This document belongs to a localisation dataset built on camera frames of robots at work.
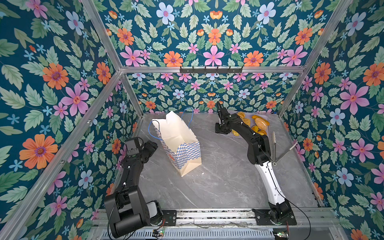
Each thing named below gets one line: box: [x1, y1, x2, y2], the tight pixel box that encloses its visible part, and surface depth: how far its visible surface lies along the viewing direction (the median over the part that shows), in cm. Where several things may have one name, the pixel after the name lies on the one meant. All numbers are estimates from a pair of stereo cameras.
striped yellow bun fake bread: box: [257, 130, 268, 136], surface depth 106 cm
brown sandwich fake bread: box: [252, 115, 270, 131], surface depth 107 cm
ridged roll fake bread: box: [242, 118, 251, 127], surface depth 112 cm
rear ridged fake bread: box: [237, 111, 246, 119], surface depth 117 cm
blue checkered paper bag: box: [148, 107, 202, 177], surface depth 84 cm
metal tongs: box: [272, 131, 298, 166], surface depth 97 cm
